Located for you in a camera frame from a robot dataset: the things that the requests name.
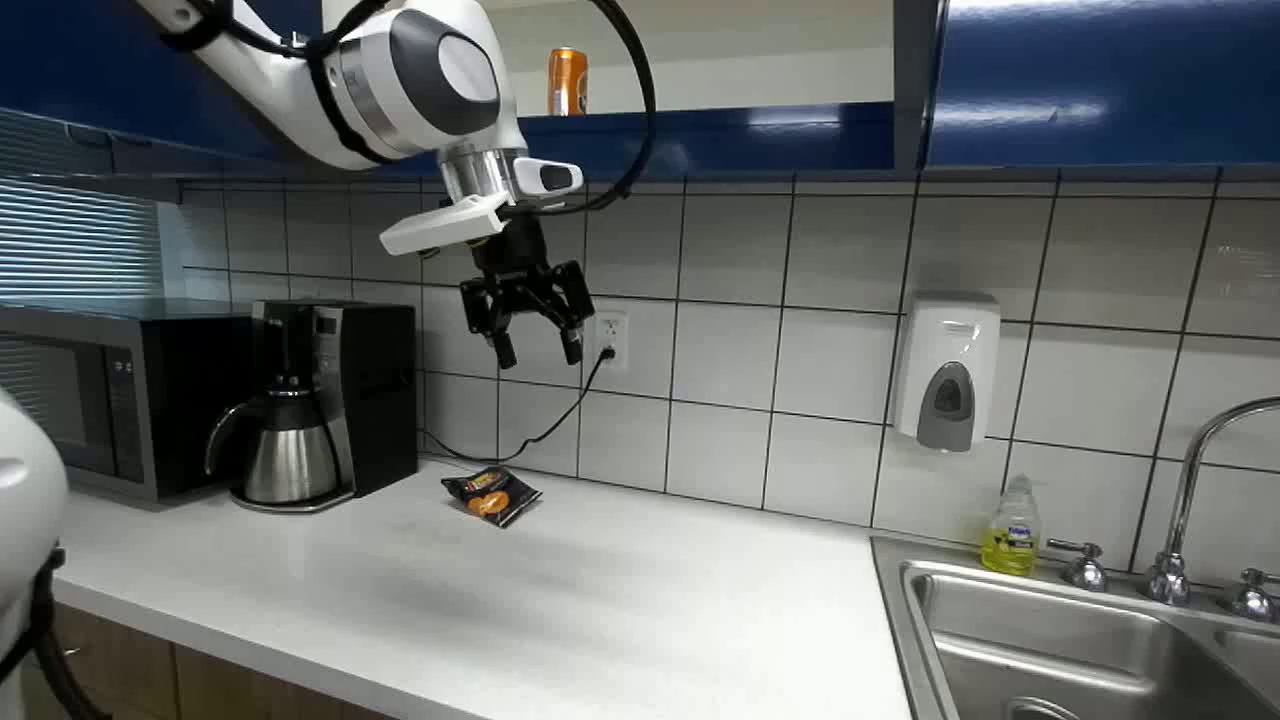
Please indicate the stainless steel sink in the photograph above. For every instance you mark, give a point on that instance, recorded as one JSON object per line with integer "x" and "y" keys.
{"x": 1065, "y": 640}

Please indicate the white wall outlet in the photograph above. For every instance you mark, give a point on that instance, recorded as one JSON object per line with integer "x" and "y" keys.
{"x": 609, "y": 340}

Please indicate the chrome gooseneck faucet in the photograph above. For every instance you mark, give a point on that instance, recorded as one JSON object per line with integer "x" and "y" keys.
{"x": 1187, "y": 494}

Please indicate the stainless steel coffee carafe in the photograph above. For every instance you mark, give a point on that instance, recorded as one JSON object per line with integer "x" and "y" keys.
{"x": 285, "y": 444}

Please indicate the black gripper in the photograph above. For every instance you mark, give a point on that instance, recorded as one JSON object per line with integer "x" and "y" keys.
{"x": 522, "y": 280}

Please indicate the black coffee maker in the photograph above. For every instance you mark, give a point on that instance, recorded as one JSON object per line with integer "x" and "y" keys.
{"x": 365, "y": 386}

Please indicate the black Lays chip bag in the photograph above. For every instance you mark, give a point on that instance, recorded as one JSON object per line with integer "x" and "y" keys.
{"x": 490, "y": 497}

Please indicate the closed blue cupboard door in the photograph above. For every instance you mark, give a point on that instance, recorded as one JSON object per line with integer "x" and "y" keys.
{"x": 1106, "y": 82}

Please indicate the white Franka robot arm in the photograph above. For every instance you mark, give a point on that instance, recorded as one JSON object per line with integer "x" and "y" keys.
{"x": 400, "y": 75}

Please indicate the white wall soap dispenser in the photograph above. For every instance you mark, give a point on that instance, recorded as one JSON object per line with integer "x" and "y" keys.
{"x": 946, "y": 373}

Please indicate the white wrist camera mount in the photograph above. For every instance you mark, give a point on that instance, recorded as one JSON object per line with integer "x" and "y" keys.
{"x": 432, "y": 227}

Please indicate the blue cupboard door with hinge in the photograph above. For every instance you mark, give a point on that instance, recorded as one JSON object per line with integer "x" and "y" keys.
{"x": 82, "y": 64}

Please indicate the wooden lower cabinets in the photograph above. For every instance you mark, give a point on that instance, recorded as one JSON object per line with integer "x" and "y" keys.
{"x": 120, "y": 664}

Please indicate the black steel microwave oven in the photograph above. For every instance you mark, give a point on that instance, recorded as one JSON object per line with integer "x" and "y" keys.
{"x": 94, "y": 402}

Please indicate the open blue cupboard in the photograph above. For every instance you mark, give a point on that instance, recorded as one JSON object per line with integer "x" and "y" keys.
{"x": 745, "y": 127}

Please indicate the yellow dish soap bottle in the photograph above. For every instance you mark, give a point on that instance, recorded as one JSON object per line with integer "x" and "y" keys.
{"x": 1015, "y": 535}

